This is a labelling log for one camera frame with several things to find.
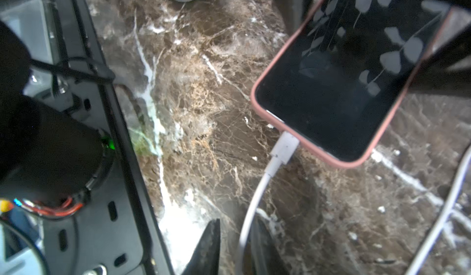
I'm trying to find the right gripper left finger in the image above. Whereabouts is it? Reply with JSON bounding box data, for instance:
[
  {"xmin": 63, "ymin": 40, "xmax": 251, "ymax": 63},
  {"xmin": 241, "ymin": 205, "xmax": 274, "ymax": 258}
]
[{"xmin": 182, "ymin": 219, "xmax": 221, "ymax": 275}]

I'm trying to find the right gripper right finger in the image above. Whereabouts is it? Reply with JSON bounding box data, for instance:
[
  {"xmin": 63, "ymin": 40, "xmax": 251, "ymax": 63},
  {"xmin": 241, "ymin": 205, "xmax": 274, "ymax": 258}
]
[{"xmin": 250, "ymin": 217, "xmax": 289, "ymax": 275}]

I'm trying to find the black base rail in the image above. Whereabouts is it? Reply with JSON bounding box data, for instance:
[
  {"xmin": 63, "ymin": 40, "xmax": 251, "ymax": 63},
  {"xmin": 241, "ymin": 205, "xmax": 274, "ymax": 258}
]
[{"xmin": 0, "ymin": 0, "xmax": 174, "ymax": 275}]

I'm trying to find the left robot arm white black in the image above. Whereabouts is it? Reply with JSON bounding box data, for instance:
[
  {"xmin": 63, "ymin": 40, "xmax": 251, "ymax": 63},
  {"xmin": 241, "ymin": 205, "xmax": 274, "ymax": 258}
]
[{"xmin": 1, "ymin": 0, "xmax": 471, "ymax": 219}]

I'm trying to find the pink case phone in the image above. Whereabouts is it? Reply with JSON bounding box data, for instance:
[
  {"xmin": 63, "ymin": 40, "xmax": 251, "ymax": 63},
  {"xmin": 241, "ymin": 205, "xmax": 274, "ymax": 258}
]
[{"xmin": 251, "ymin": 0, "xmax": 453, "ymax": 168}]

